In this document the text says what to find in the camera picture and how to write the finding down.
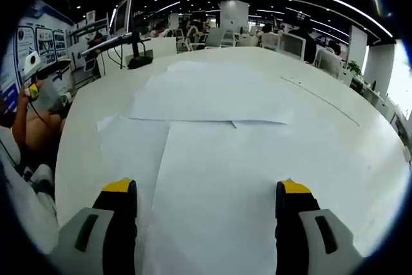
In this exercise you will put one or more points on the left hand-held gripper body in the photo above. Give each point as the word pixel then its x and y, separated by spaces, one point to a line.
pixel 32 65

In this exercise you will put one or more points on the person's left hand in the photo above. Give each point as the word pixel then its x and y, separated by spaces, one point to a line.
pixel 24 98

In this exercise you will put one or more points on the white square pillar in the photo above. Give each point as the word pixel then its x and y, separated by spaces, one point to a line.
pixel 234 14

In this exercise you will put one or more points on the blue and white wall poster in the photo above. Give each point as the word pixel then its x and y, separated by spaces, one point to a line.
pixel 45 43

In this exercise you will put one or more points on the black monitor stand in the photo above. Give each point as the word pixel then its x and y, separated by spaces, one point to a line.
pixel 140 62

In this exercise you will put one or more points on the white framed computer monitor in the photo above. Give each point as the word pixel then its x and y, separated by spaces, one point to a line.
pixel 121 17

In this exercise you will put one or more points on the group of white office chairs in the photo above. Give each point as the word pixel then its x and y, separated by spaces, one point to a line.
pixel 222 38

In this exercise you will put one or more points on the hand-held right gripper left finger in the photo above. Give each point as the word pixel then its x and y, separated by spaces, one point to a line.
pixel 83 242

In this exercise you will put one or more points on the grey keyboard tray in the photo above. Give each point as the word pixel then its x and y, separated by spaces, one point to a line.
pixel 109 43

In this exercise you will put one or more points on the white table socket strip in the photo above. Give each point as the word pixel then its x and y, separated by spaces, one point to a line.
pixel 322 101

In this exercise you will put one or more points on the white shelf unit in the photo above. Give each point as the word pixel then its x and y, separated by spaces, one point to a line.
pixel 93 25

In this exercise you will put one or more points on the green potted plant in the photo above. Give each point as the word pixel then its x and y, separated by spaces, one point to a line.
pixel 354 69

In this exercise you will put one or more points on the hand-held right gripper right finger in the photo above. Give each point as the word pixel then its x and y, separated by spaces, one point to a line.
pixel 302 249

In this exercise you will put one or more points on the white table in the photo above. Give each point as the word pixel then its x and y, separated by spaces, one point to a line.
pixel 322 159

